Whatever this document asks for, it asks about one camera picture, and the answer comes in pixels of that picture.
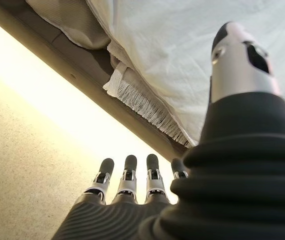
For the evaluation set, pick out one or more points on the beige pillow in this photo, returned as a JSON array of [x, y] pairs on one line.
[[77, 22]]

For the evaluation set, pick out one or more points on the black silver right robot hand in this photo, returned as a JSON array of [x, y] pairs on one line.
[[220, 187]]

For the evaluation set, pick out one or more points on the white fringed throw blanket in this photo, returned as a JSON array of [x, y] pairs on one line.
[[137, 100]]

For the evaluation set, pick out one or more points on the white duvet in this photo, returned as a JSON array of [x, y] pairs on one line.
[[170, 37]]

